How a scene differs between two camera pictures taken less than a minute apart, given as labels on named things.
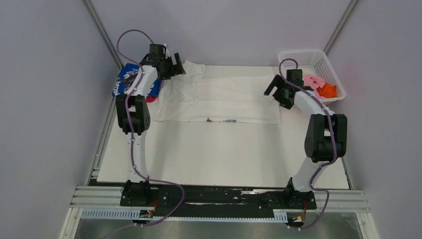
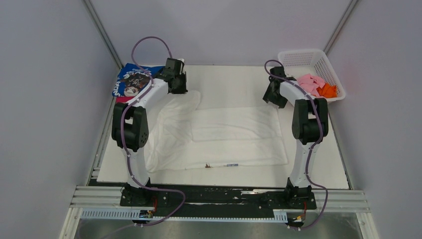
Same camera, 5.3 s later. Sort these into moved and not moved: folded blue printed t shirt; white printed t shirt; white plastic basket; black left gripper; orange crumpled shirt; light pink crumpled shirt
Moved: white printed t shirt; black left gripper
Not moved: white plastic basket; folded blue printed t shirt; light pink crumpled shirt; orange crumpled shirt
